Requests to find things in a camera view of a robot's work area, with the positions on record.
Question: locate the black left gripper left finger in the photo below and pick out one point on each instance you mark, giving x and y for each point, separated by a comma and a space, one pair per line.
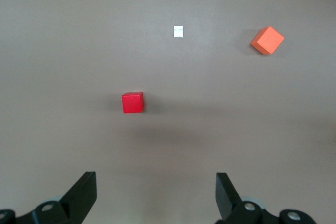
76, 203

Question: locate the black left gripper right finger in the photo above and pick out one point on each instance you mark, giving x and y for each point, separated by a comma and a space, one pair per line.
231, 203

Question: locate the small square tape patch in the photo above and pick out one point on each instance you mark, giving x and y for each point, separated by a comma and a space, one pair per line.
178, 31

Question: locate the red wooden cube block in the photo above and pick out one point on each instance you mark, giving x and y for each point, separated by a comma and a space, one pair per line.
132, 103

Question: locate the orange wooden cube block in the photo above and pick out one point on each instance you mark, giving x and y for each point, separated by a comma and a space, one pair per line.
267, 41

